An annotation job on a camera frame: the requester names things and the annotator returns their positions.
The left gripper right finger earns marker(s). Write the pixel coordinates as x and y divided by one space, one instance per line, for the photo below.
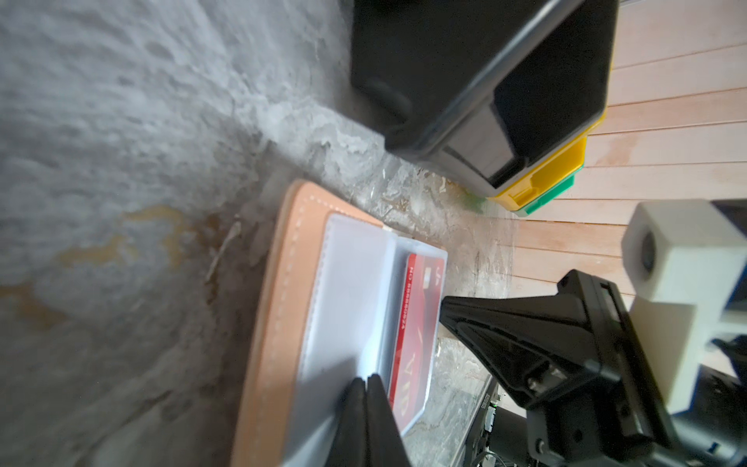
384 442

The black plastic bin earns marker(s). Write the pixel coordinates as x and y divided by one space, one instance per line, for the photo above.
483 92

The red VIP credit card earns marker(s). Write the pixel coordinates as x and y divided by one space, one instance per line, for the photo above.
417 322

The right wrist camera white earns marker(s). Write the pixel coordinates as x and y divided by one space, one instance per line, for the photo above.
686 261

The tan leather card holder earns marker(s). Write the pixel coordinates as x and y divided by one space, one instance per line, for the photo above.
327 315

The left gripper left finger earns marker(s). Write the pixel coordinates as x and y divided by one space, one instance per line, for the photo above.
350 444

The green plastic bin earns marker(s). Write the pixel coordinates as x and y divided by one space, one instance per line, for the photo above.
547 197

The yellow plastic bin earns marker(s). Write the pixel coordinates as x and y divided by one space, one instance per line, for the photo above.
569 160

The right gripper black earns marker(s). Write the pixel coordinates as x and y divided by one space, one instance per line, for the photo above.
572 362

